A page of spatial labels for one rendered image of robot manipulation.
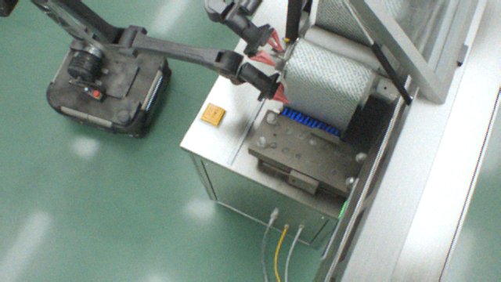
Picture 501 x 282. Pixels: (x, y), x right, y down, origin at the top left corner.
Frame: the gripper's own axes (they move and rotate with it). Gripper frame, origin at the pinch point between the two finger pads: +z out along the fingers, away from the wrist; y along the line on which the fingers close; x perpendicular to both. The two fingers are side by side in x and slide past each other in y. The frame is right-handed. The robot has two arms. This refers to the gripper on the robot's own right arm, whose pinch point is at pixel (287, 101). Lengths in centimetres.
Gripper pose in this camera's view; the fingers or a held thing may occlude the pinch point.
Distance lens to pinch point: 156.7
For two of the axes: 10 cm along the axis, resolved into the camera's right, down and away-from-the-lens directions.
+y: -4.4, 8.5, -3.0
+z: 7.9, 5.2, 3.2
